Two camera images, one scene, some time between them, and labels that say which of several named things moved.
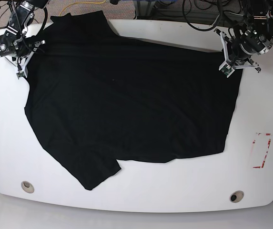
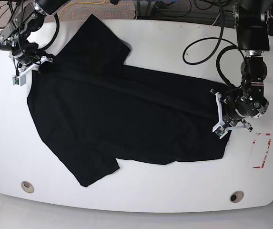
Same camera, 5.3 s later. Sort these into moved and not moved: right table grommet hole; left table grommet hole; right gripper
Moved: right gripper
Not moved: left table grommet hole; right table grommet hole
